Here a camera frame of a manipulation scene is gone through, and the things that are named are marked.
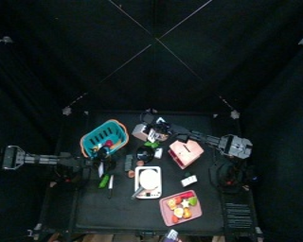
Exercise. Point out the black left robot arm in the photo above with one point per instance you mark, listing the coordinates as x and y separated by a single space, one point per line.
40 159

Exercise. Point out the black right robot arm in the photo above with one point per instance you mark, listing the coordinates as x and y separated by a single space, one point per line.
226 145

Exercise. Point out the grey toy cleaver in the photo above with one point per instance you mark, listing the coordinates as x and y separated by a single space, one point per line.
128 162

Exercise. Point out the red toy food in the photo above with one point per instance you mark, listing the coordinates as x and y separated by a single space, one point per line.
109 143

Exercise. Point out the yellow toy food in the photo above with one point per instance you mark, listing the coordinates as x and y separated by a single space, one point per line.
96 147

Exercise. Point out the white printed card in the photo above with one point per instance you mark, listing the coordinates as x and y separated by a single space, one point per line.
151 136

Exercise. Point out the pale pink toy box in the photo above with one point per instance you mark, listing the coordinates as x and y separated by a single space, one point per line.
139 131

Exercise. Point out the teal basket with orange rim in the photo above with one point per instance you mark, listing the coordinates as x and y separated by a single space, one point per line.
104 138

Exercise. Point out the green leafy toy vegetable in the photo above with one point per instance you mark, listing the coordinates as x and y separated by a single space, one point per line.
151 144

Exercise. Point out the small orange toy food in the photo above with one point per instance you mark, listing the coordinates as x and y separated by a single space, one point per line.
140 163

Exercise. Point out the small white toy box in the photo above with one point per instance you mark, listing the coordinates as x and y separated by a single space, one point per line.
157 152

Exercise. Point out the black toy pan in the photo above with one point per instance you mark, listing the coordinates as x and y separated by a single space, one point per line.
144 154

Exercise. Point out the pink house-shaped box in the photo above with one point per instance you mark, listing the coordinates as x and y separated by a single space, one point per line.
185 153

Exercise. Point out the white round plate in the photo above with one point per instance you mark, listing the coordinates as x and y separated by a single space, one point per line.
148 179

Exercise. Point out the small green toy piece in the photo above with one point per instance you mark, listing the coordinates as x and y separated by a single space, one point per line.
187 174

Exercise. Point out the white block with stripes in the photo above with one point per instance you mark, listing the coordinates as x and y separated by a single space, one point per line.
188 180

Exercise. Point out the yellow toy fruit slice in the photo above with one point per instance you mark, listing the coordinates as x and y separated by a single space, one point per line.
171 203

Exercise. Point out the red strawberry toy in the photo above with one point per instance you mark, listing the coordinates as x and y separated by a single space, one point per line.
184 196

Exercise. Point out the white star toy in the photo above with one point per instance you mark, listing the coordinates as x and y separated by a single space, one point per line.
184 203

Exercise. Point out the pink food tray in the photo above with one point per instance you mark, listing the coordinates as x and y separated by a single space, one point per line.
180 208

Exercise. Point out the halved toy fruit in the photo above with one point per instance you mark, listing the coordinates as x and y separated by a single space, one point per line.
177 212

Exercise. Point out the green toy fruit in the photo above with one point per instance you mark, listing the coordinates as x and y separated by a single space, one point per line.
192 201

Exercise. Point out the red tomato toy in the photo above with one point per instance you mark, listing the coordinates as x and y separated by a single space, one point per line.
173 218

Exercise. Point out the orange toy fruit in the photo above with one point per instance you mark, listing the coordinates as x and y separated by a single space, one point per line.
187 213

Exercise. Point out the purple and white package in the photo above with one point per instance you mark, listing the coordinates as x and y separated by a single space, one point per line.
171 235

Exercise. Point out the white label on table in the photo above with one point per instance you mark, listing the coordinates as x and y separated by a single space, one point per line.
238 216

